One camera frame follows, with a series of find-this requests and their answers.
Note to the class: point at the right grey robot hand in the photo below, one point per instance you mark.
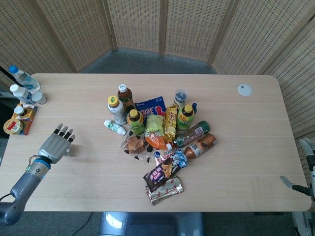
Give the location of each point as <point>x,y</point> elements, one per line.
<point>308,186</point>

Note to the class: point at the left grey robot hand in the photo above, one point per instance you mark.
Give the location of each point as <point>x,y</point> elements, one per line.
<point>54,146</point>

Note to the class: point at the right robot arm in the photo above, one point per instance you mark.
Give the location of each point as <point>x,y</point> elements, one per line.
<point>305,223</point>

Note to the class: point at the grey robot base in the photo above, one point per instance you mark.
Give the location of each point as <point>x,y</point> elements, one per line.
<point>150,224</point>

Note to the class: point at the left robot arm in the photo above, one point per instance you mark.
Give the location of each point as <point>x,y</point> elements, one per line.
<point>23,189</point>

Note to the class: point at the yellow orange cardboard box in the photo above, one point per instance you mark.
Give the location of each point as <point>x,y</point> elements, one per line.
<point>30,118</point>

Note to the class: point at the round can yellow lid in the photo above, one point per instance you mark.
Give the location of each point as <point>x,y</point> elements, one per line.
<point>12,126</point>

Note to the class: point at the small brown bottle white cap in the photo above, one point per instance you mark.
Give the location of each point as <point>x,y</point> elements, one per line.
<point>20,111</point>

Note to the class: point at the white cap water bottle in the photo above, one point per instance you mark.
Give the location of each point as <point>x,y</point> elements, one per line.
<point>21,94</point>

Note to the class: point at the small white green bottle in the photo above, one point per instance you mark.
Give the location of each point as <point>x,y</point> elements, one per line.
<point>114,126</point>

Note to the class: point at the white drink bottle yellow cap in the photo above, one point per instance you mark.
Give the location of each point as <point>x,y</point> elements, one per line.
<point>116,110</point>

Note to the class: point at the blue cap water bottle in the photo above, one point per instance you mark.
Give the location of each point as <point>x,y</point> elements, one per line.
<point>24,78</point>

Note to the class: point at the bread in panda bag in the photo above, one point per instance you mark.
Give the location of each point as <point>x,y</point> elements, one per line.
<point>134,146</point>

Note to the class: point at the green tea bottle yellow cap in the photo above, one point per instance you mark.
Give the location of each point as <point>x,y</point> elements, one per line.
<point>186,119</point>
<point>135,122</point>

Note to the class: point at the brown tea bottle white cap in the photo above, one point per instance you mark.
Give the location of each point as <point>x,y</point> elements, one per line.
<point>125,96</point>

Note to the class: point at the black stand pole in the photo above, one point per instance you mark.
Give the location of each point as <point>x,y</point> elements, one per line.
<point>6,73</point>

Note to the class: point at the yellow green snack bag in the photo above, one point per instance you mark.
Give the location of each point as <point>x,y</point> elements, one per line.
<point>154,125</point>

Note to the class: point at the blue snack bag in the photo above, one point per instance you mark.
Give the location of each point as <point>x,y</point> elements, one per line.
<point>150,108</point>

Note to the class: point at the orange snack bag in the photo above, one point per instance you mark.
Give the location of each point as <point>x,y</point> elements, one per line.
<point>157,142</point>

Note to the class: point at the purple ice cream cone wrapper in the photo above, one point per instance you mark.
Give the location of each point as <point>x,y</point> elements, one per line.
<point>161,175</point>

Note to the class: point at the copper coffee bottle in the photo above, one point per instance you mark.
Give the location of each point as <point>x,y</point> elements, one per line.
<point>200,146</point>

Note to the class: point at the white table grommet cover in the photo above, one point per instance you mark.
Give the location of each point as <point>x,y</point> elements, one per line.
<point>244,90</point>

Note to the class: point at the blue white snack pack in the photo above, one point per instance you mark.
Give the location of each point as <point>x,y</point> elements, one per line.
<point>172,158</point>

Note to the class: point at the gold snack bag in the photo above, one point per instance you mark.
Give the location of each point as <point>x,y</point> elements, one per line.
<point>171,123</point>

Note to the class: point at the silver red snack wrapper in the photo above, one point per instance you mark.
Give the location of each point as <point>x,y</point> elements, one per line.
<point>166,193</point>

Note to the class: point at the brown bottle green cap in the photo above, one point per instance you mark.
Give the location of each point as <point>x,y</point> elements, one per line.
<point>193,134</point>

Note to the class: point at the clear cup blue lid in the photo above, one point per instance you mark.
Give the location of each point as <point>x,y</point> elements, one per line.
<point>180,97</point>

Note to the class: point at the woven bamboo folding screen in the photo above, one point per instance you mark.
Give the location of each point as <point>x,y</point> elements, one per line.
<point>137,24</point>

